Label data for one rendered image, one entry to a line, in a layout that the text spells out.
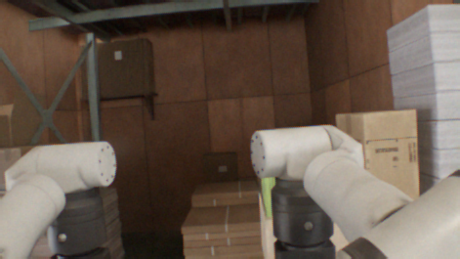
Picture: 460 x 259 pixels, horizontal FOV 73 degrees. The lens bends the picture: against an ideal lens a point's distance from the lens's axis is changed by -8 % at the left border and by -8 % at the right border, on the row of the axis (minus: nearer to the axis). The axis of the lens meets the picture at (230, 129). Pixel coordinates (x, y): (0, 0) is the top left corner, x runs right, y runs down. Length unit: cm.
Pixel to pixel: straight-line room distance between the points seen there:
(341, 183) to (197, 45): 447
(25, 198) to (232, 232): 177
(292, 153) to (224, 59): 428
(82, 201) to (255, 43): 434
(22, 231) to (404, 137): 87
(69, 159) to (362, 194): 38
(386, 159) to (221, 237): 138
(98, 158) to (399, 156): 75
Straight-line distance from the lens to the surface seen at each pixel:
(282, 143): 44
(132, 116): 486
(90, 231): 52
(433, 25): 102
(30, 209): 42
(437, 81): 100
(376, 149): 95
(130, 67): 456
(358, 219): 32
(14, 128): 310
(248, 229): 211
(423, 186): 110
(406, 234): 25
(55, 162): 52
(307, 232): 47
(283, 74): 469
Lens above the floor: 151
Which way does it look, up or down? 2 degrees down
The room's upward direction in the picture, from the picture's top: 4 degrees counter-clockwise
